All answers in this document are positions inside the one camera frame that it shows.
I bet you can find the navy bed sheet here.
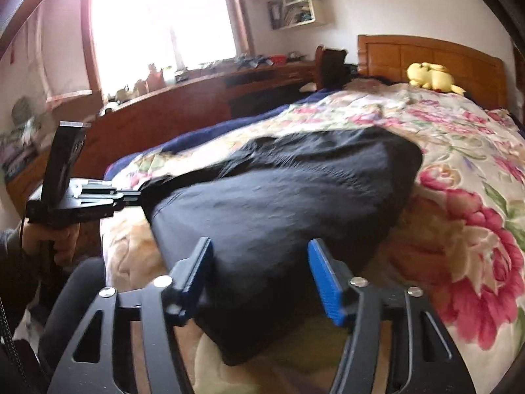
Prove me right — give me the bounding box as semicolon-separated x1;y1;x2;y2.
102;89;329;182

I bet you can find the person's left forearm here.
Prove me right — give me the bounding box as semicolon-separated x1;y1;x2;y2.
0;228;54;337

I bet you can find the person's left hand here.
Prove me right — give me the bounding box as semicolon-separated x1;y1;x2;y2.
20;217;83;267

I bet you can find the yellow plush toy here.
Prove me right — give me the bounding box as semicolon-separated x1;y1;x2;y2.
406;61;467;94

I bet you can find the wooden headboard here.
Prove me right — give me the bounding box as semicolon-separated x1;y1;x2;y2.
357;34;508;109

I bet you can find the dark navy jacket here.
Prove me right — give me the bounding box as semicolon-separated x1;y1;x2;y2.
141;125;424;367

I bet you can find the window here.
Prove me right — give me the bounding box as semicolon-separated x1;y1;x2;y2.
80;0;252;96

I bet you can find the wooden desk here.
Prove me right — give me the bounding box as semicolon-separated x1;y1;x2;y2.
6;59;318;214

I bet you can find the black braided cable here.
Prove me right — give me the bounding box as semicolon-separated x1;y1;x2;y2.
0;293;27;394

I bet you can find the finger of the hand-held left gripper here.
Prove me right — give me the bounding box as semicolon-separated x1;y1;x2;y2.
113;189;145;208

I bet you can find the floral blanket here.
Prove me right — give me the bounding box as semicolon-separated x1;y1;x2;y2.
100;80;525;394

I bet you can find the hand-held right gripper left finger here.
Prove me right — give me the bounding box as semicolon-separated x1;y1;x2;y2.
47;237;215;394

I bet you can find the wooden chair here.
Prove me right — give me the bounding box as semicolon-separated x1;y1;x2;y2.
315;46;349;90

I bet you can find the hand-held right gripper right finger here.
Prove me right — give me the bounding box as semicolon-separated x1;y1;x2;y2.
307;238;478;394

